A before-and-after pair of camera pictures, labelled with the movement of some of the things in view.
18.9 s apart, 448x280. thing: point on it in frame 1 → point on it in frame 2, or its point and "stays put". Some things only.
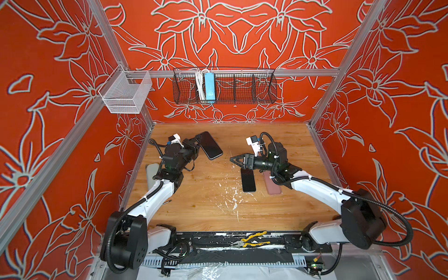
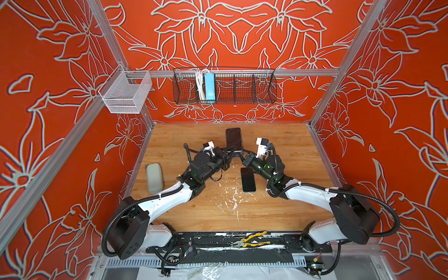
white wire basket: (126, 91) stays put
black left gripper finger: (196, 139) → (229, 149)
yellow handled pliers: (242, 243) stays put
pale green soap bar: (151, 170) stays put
